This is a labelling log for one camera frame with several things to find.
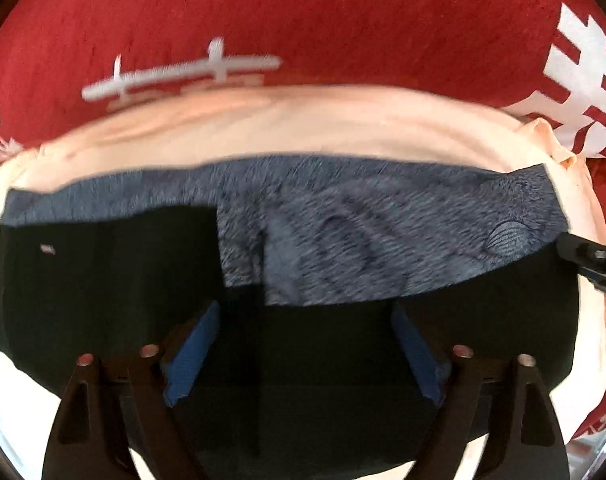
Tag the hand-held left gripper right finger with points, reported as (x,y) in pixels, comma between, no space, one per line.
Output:
(418,355)

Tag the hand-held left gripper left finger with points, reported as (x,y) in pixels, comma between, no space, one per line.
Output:
(193,355)

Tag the black pants with blue trim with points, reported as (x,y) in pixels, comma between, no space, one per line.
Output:
(333,240)

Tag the cream blanket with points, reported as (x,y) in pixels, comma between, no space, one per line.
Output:
(283,125)

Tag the red printed bedsheet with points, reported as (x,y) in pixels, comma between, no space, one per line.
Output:
(333,20)

